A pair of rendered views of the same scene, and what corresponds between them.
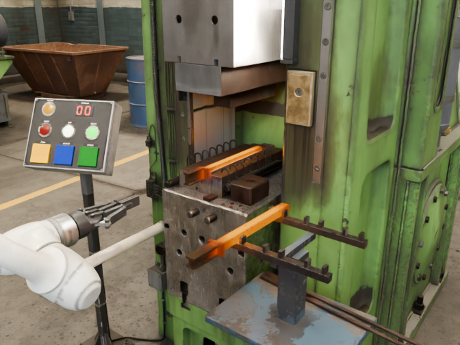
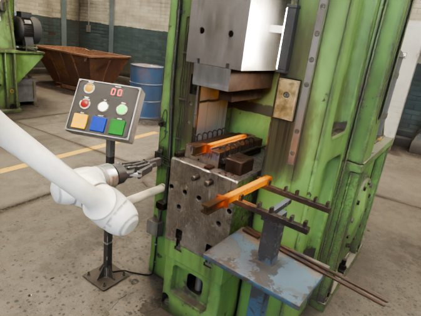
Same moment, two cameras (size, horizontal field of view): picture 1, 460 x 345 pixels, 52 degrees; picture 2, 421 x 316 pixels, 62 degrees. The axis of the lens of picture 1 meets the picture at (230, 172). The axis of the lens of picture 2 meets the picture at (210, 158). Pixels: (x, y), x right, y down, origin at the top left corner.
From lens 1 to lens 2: 0.17 m
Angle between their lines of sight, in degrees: 3
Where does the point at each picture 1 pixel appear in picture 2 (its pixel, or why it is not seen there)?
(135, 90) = not seen: hidden behind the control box
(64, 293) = (112, 221)
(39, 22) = (63, 30)
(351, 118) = (324, 118)
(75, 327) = (84, 259)
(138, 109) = not seen: hidden behind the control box
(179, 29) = (201, 37)
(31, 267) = (92, 197)
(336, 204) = (303, 181)
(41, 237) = (94, 178)
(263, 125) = (247, 120)
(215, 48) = (228, 54)
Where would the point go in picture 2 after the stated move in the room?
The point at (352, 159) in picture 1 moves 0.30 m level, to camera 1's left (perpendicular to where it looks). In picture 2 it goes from (320, 148) to (249, 141)
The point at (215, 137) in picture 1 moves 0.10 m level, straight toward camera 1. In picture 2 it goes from (212, 125) to (212, 129)
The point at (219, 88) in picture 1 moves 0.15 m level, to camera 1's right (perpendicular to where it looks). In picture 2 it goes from (227, 85) to (261, 89)
